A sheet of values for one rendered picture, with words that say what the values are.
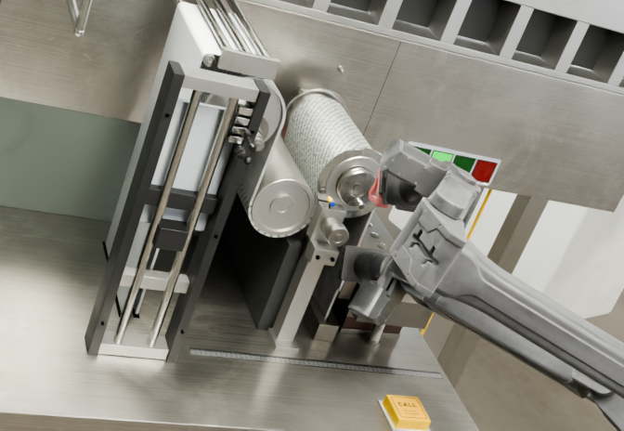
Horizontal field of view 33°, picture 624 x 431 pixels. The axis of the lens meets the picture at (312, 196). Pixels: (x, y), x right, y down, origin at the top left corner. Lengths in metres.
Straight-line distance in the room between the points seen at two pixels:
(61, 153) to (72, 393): 0.58
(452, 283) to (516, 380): 3.02
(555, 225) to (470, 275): 3.00
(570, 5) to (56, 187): 1.16
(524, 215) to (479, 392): 1.30
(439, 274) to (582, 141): 1.43
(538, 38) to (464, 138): 0.29
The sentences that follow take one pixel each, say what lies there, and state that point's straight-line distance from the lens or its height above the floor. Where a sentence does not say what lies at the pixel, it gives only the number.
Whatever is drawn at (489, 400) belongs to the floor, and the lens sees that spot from 3.95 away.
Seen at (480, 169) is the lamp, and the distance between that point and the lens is 2.43.
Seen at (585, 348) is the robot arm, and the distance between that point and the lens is 1.18.
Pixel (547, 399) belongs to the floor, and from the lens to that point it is 4.14.
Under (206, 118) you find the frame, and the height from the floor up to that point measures 1.36.
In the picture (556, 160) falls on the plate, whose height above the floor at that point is 1.25.
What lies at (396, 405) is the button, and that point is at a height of 0.92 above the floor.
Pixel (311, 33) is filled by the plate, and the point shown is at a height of 1.41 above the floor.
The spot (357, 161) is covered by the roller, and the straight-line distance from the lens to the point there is 1.89.
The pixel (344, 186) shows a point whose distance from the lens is 1.89.
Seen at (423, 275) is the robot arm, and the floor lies 1.49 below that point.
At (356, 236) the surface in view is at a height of 1.13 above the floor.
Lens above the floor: 1.99
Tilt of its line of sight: 24 degrees down
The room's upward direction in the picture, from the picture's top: 21 degrees clockwise
